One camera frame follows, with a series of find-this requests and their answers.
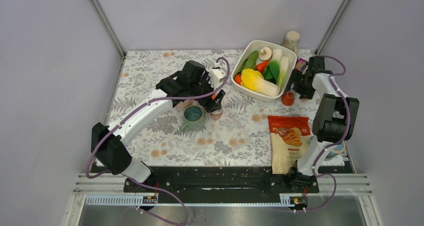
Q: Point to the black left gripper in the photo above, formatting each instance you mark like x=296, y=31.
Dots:
x=211, y=105

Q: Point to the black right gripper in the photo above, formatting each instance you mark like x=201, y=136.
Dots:
x=296, y=76

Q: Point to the small pink cup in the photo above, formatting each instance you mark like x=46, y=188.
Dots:
x=217, y=114

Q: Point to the small orange cup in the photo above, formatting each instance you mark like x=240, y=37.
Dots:
x=288, y=98

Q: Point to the teal green ceramic mug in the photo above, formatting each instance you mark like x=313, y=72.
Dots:
x=193, y=118

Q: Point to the pink white mug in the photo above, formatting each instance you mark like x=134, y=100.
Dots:
x=185, y=104

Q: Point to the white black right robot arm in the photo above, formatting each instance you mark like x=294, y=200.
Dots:
x=333, y=123

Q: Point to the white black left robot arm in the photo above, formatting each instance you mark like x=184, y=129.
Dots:
x=193, y=82

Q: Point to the purple snack packet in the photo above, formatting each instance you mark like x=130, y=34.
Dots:
x=301, y=65

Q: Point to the white green bok choy toy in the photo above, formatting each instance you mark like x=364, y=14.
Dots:
x=276, y=70

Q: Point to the floral patterned tablecloth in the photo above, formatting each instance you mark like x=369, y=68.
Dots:
x=240, y=137

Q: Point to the white rectangular bin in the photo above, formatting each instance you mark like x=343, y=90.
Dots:
x=257, y=45

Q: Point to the beige patterned cup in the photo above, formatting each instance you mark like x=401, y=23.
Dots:
x=291, y=41

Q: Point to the orange carrot toy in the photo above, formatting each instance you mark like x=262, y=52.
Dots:
x=261, y=66

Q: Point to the yellow napa cabbage toy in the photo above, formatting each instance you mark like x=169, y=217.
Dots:
x=254, y=81

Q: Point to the beige mushroom toy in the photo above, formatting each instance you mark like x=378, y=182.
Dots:
x=265, y=54

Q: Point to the cassava chips bag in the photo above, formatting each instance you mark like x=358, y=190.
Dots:
x=289, y=136

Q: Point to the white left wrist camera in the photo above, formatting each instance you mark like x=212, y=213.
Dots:
x=216, y=76

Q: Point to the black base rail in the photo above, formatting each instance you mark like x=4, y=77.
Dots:
x=175, y=179

